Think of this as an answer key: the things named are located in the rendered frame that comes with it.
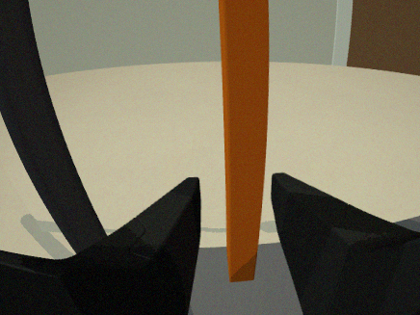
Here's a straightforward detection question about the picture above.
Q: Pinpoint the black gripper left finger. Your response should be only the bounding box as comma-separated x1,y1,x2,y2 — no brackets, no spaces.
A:
0,177,201,315

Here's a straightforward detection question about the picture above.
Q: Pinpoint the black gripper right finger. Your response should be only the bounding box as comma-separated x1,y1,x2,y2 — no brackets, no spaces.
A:
270,172,420,315

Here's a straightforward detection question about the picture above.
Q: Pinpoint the orange bar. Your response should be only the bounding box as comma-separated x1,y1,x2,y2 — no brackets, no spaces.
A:
219,0,270,282

